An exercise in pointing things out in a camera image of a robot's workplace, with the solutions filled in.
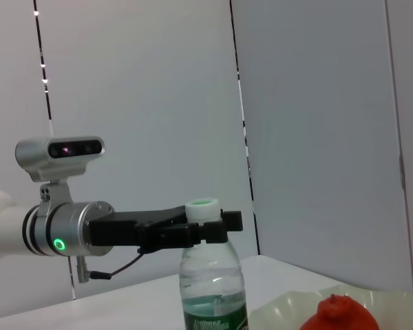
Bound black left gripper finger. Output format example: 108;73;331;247
138;221;229;254
220;210;244;232

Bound red-orange orange fruit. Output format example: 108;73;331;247
298;293;381;330

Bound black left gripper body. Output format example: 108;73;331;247
88;205;189;254

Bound clear water bottle green label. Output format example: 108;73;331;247
178;197;249;330

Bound green glass fruit plate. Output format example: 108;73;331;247
247;283;413;330

